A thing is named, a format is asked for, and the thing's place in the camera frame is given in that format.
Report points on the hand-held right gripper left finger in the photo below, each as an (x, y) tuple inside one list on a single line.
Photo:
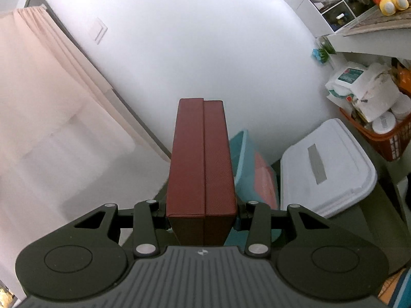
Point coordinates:
[(146, 224)]

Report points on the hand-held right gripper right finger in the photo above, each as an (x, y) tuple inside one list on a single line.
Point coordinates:
[(258, 224)]

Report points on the teal plastic storage bin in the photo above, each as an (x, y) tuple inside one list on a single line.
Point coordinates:
[(260, 179)]

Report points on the dark red box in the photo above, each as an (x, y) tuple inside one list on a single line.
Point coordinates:
[(202, 166)]

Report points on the white plastic bin lid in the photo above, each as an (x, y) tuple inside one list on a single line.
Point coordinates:
[(321, 173)]

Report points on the dark desktop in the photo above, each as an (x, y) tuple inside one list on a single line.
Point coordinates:
[(366, 231)]

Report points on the orange patterned fabric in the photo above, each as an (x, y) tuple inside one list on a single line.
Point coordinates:
[(388, 290)]

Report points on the pale pink curtain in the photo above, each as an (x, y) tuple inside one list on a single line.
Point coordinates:
[(48, 102)]

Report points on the orange plastic basket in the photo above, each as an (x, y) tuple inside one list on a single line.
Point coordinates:
[(393, 144)]

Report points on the white round jar lid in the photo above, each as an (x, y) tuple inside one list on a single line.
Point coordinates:
[(383, 123), (403, 106)]

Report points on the wet wipes pack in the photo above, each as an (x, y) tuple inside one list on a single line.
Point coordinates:
[(346, 76)]

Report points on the white crumpled bag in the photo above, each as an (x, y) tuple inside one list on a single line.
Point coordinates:
[(377, 86)]

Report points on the blue green toy plant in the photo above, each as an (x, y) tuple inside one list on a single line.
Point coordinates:
[(322, 53)]

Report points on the orange package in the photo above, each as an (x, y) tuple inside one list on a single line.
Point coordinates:
[(404, 75)]

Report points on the white desk shelf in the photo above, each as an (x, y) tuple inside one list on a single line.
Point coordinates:
[(369, 45)]

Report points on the beige woven mat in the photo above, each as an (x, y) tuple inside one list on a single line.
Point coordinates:
[(379, 22)]

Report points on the white wall switch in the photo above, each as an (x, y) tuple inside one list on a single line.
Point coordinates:
[(98, 30)]

